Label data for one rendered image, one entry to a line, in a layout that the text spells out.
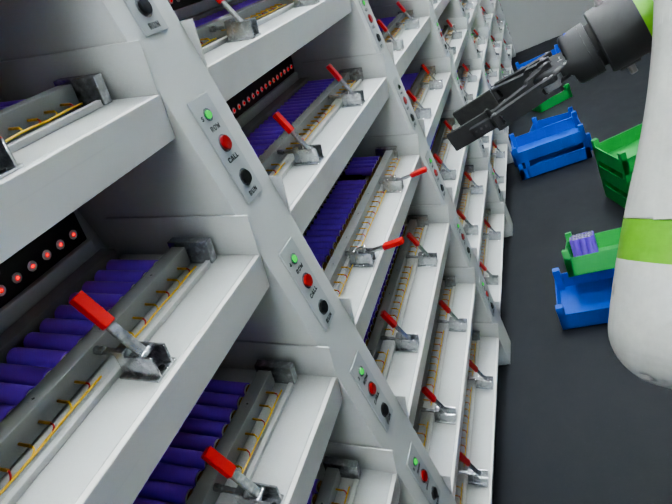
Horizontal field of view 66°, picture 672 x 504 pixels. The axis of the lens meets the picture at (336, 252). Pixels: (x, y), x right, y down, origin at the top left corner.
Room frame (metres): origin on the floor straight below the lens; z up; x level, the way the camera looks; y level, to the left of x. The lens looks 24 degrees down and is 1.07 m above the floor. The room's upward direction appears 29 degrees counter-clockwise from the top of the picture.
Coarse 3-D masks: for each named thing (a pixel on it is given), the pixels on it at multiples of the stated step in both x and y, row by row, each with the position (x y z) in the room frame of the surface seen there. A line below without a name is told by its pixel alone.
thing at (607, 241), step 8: (568, 232) 1.47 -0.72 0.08; (600, 232) 1.42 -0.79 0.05; (608, 232) 1.41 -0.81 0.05; (616, 232) 1.39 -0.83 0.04; (568, 240) 1.46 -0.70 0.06; (600, 240) 1.41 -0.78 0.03; (608, 240) 1.40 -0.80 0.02; (616, 240) 1.39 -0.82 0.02; (568, 248) 1.40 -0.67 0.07; (600, 248) 1.40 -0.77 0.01; (608, 248) 1.37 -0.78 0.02; (616, 248) 1.17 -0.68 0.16; (568, 256) 1.23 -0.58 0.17; (584, 256) 1.21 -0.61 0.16; (592, 256) 1.19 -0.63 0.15; (600, 256) 1.18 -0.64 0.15; (608, 256) 1.17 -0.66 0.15; (616, 256) 1.16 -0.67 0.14; (568, 264) 1.23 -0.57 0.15; (576, 264) 1.21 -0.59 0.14; (584, 264) 1.20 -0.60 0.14; (592, 264) 1.19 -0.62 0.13; (600, 264) 1.18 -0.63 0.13; (608, 264) 1.17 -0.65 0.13; (568, 272) 1.22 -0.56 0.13; (576, 272) 1.21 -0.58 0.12; (584, 272) 1.20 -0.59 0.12; (592, 272) 1.19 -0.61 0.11
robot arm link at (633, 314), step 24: (624, 240) 0.46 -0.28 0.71; (648, 240) 0.43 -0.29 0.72; (624, 264) 0.45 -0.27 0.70; (648, 264) 0.42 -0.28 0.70; (624, 288) 0.44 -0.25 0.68; (648, 288) 0.41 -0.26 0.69; (624, 312) 0.43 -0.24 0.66; (648, 312) 0.40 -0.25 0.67; (624, 336) 0.42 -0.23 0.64; (648, 336) 0.40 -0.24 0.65; (624, 360) 0.42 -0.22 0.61; (648, 360) 0.39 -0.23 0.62
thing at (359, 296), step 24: (360, 144) 1.21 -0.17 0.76; (384, 144) 1.18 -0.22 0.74; (408, 144) 1.15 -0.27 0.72; (408, 168) 1.09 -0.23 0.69; (408, 192) 1.00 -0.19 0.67; (384, 216) 0.91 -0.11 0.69; (384, 240) 0.83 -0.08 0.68; (384, 264) 0.79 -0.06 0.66; (360, 288) 0.71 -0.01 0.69; (360, 312) 0.65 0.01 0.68
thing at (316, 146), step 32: (288, 64) 1.19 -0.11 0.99; (320, 64) 1.21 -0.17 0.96; (352, 64) 1.17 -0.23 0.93; (384, 64) 1.14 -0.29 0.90; (256, 96) 1.03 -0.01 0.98; (288, 96) 1.09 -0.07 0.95; (320, 96) 1.02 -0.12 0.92; (352, 96) 0.99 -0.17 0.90; (384, 96) 1.12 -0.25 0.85; (256, 128) 0.94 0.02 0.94; (288, 128) 0.77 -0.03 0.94; (320, 128) 0.90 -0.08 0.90; (352, 128) 0.89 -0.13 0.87; (288, 160) 0.80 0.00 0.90; (320, 160) 0.76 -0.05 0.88; (288, 192) 0.69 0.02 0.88; (320, 192) 0.72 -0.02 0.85
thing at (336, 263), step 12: (384, 156) 1.13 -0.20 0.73; (384, 168) 1.06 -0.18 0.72; (372, 180) 1.02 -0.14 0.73; (372, 192) 0.97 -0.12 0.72; (360, 204) 0.93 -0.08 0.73; (360, 216) 0.88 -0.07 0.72; (348, 228) 0.85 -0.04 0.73; (360, 228) 0.87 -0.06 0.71; (348, 240) 0.81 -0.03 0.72; (360, 240) 0.83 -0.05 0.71; (336, 252) 0.79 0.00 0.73; (336, 264) 0.75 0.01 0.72; (336, 276) 0.74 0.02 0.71; (348, 276) 0.74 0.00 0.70
